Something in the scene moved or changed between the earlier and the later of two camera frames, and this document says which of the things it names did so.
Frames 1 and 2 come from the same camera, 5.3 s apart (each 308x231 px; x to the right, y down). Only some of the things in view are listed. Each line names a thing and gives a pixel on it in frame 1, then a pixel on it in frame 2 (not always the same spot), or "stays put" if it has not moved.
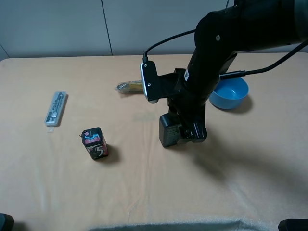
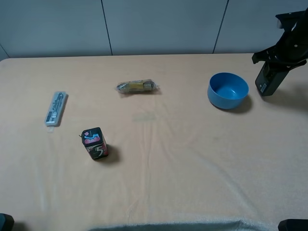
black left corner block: (6, 222) stays put
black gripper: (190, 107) to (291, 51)
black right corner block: (293, 224) stays put
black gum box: (94, 140) stays put
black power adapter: (168, 130) to (269, 78)
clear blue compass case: (55, 109) stays put
